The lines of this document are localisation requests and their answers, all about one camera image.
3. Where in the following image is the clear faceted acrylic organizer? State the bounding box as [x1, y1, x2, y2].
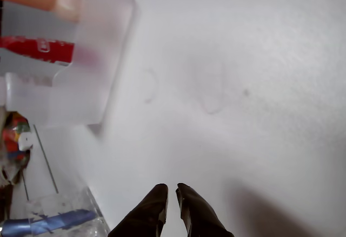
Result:
[25, 187, 110, 237]

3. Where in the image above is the colourful toy pile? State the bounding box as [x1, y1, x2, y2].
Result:
[0, 112, 32, 162]

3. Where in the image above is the red hand cream tube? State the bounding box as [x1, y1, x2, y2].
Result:
[0, 36, 75, 65]

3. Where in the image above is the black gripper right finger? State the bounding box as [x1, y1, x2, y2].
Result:
[175, 182, 235, 237]

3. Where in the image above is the small white plastic object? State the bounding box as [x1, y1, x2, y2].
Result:
[18, 132, 35, 151]

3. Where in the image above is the beige cloth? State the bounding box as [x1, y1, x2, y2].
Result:
[0, 150, 30, 188]

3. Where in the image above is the blue round hairbrush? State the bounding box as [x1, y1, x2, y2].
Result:
[0, 209, 97, 235]

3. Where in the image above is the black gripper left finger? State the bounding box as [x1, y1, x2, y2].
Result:
[108, 183, 169, 237]

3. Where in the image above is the frosted white plastic bin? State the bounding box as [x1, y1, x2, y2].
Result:
[0, 0, 136, 126]

